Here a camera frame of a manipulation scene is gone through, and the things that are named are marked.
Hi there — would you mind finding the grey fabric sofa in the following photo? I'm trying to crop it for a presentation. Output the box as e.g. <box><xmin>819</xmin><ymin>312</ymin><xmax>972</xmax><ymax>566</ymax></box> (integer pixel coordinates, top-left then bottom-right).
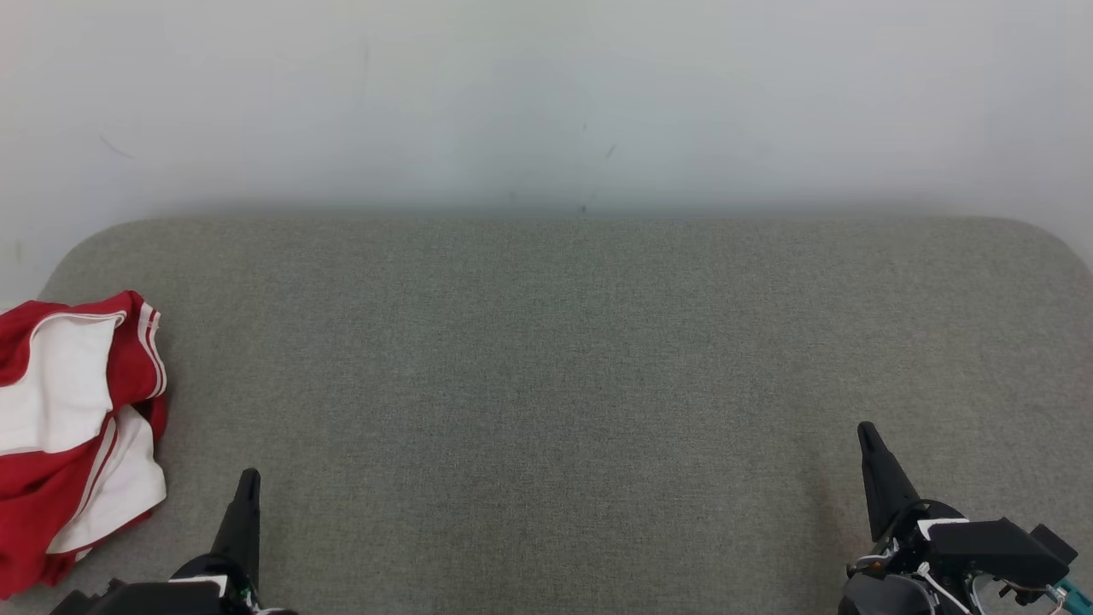
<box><xmin>0</xmin><ymin>215</ymin><xmax>1093</xmax><ymax>615</ymax></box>

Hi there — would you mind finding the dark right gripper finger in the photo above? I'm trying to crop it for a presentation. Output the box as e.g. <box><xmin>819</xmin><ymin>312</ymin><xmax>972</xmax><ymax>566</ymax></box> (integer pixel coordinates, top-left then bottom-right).
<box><xmin>857</xmin><ymin>421</ymin><xmax>922</xmax><ymax>544</ymax></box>

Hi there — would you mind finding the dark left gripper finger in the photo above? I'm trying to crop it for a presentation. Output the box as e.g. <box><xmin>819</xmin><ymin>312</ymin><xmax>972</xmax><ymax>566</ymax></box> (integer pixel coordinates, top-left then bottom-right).
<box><xmin>211</xmin><ymin>468</ymin><xmax>262</xmax><ymax>590</ymax></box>

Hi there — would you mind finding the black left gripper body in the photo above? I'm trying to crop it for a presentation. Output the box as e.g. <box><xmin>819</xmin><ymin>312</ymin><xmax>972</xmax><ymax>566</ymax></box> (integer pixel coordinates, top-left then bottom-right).
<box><xmin>169</xmin><ymin>553</ymin><xmax>295</xmax><ymax>615</ymax></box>

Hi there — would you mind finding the red white basketball jersey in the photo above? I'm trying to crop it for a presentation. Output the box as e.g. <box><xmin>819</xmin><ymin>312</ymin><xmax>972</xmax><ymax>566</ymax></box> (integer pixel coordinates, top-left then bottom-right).
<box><xmin>0</xmin><ymin>290</ymin><xmax>169</xmax><ymax>556</ymax></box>

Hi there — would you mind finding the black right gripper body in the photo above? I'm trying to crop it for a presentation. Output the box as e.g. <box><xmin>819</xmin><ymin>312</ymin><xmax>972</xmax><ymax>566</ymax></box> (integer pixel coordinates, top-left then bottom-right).
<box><xmin>841</xmin><ymin>500</ymin><xmax>970</xmax><ymax>615</ymax></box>

